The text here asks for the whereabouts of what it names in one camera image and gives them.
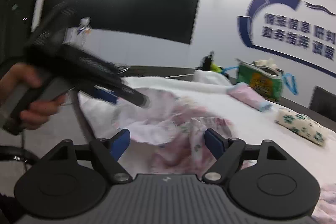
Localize black cable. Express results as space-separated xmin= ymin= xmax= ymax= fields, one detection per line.
xmin=0 ymin=145 xmax=40 ymax=170

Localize green bag with blue straps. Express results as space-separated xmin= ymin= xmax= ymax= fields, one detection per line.
xmin=236 ymin=58 xmax=299 ymax=103

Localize pink floral dress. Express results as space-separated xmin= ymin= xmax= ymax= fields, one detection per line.
xmin=113 ymin=87 xmax=336 ymax=224

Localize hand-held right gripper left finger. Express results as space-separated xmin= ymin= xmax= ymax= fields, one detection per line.
xmin=43 ymin=128 xmax=133 ymax=184

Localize black walkie talkie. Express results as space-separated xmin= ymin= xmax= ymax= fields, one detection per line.
xmin=202 ymin=52 xmax=215 ymax=71

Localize white fluffy towel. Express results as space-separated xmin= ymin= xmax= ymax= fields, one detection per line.
xmin=78 ymin=69 xmax=336 ymax=224

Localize white cable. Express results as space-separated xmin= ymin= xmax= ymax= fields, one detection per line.
xmin=165 ymin=72 xmax=196 ymax=79

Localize black office chair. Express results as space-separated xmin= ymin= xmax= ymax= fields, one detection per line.
xmin=309 ymin=86 xmax=336 ymax=133

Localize cream cloth in bag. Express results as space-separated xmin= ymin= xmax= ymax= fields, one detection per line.
xmin=253 ymin=57 xmax=279 ymax=67

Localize person's left hand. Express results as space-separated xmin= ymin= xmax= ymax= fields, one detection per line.
xmin=0 ymin=61 xmax=68 ymax=131

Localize cream folded garment teal flowers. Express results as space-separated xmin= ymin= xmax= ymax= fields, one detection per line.
xmin=274 ymin=107 xmax=329 ymax=147

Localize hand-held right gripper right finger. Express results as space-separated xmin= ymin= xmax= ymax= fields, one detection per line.
xmin=202 ymin=128 xmax=292 ymax=184

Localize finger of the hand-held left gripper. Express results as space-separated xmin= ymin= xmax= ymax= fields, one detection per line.
xmin=93 ymin=86 xmax=120 ymax=105
xmin=89 ymin=74 xmax=149 ymax=109

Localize blue wall sign lettering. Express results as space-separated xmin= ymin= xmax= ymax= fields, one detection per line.
xmin=237 ymin=0 xmax=336 ymax=78

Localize pink folded garment blue trim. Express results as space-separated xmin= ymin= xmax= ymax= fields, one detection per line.
xmin=227 ymin=82 xmax=273 ymax=112

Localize yellow-green cloth item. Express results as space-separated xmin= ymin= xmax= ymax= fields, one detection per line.
xmin=209 ymin=63 xmax=224 ymax=74

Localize clear plastic bottle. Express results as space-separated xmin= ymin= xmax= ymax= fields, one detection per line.
xmin=65 ymin=17 xmax=91 ymax=49

